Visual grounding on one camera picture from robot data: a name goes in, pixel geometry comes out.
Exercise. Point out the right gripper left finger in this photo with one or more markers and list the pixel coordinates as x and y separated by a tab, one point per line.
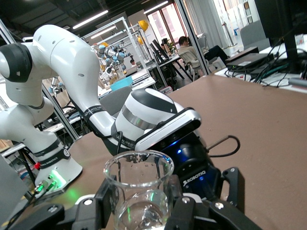
60	215

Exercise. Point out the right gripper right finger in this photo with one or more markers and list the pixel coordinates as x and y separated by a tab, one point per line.
204	218

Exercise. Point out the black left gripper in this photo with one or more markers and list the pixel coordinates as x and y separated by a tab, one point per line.
192	167

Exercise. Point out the clear glass beaker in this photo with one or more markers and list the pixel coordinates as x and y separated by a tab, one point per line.
134	191

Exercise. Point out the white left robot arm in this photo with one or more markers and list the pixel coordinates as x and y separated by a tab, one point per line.
67	62

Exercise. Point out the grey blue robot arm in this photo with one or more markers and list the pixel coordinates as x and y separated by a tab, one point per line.
56	87
112	56

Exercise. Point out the brown table cover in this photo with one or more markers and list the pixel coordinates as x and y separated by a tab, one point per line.
263	143

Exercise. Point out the grey chair back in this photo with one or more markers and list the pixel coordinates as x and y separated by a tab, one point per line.
115	100

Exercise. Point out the white office chair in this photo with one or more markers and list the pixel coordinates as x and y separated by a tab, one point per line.
194	65

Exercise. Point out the black laptop dock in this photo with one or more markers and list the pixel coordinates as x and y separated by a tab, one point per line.
249	60

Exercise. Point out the blue plastic bin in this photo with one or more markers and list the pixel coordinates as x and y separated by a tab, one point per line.
121	83

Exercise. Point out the seated person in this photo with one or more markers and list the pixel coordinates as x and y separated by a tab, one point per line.
185	51

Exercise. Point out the grey partition panel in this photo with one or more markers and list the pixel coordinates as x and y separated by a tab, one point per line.
254	36

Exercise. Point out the black desk monitor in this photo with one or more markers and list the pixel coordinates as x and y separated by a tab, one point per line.
158	51

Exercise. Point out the large black monitor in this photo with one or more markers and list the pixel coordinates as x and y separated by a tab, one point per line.
275	19

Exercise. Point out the yellow hard hat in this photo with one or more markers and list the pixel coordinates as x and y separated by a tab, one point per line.
143	25
103	44
140	40

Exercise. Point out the ceiling light strip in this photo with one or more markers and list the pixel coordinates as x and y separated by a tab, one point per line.
91	19
156	7

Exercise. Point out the aluminium frame post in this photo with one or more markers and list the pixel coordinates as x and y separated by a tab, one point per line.
69	124
192	36

